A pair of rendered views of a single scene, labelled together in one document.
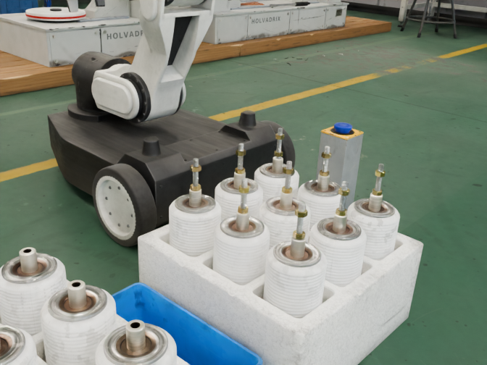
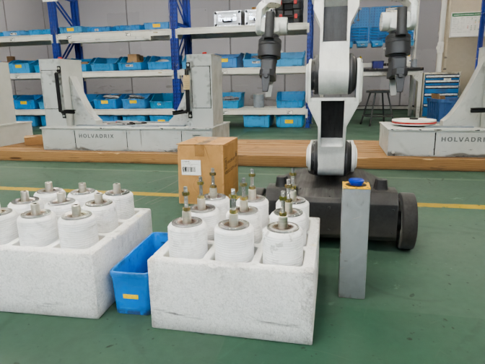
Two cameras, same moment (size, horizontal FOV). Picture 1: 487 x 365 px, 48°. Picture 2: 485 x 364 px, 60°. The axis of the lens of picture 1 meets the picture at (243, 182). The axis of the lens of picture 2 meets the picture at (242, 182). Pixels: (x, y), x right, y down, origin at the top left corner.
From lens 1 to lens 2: 108 cm
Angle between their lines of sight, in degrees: 58
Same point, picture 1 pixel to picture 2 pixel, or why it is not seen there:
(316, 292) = (178, 246)
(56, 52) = (394, 146)
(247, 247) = not seen: hidden behind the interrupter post
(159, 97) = (324, 157)
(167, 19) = (314, 102)
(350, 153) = (351, 203)
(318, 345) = (166, 279)
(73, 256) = not seen: hidden behind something
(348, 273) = (221, 254)
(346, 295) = (201, 262)
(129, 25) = (465, 132)
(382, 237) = (268, 247)
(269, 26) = not seen: outside the picture
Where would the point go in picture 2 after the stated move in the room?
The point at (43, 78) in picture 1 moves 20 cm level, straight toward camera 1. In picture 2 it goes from (376, 162) to (364, 166)
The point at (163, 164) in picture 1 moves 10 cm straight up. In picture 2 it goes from (278, 192) to (278, 165)
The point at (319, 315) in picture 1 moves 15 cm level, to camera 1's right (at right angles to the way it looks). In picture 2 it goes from (171, 259) to (196, 285)
